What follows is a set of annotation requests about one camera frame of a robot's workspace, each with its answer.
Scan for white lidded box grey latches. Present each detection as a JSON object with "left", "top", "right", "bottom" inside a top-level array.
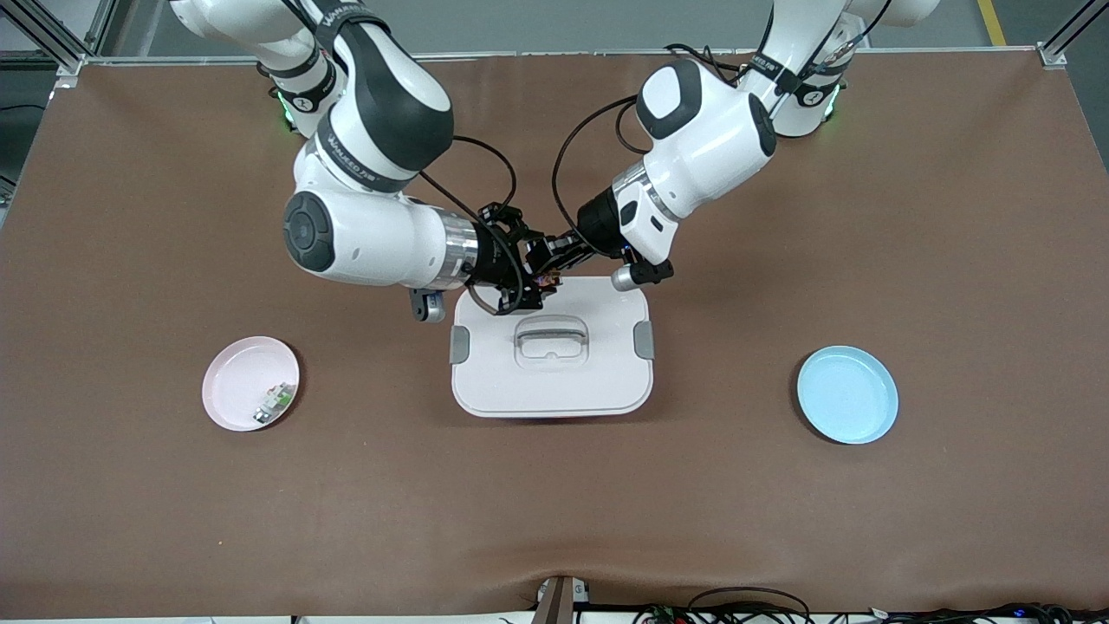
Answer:
[{"left": 449, "top": 276, "right": 656, "bottom": 419}]

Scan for brown table mat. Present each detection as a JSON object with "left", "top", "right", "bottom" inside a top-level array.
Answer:
[{"left": 0, "top": 48, "right": 1109, "bottom": 621}]

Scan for pink round plate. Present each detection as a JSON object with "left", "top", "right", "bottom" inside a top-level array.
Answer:
[{"left": 202, "top": 336, "right": 301, "bottom": 432}]

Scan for light blue round plate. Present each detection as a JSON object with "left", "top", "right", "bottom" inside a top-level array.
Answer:
[{"left": 796, "top": 345, "right": 899, "bottom": 445}]

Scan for long black left arm cable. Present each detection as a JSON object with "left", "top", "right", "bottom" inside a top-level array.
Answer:
[{"left": 552, "top": 94, "right": 642, "bottom": 252}]

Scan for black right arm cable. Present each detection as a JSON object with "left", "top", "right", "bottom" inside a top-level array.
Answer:
[{"left": 420, "top": 134, "right": 525, "bottom": 315}]

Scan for short black left arm cable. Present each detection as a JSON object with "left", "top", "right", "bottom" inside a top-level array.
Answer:
[{"left": 614, "top": 104, "right": 651, "bottom": 157}]

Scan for silver table edge rail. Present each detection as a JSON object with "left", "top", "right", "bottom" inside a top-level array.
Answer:
[{"left": 52, "top": 48, "right": 1041, "bottom": 68}]

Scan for black cable at arm base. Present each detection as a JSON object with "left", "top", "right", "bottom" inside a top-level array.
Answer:
[{"left": 665, "top": 43, "right": 750, "bottom": 75}]

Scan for green and white switch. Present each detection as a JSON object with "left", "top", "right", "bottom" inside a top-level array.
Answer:
[{"left": 254, "top": 381, "right": 294, "bottom": 426}]

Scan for brown bracket at table edge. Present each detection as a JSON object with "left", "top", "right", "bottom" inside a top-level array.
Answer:
[{"left": 533, "top": 575, "right": 590, "bottom": 624}]

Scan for tangled black floor cables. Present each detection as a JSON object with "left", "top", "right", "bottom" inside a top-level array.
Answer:
[{"left": 632, "top": 588, "right": 1109, "bottom": 624}]

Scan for aluminium frame post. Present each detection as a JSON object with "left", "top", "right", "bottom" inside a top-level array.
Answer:
[
  {"left": 1035, "top": 0, "right": 1109, "bottom": 68},
  {"left": 0, "top": 0, "right": 118, "bottom": 77}
]

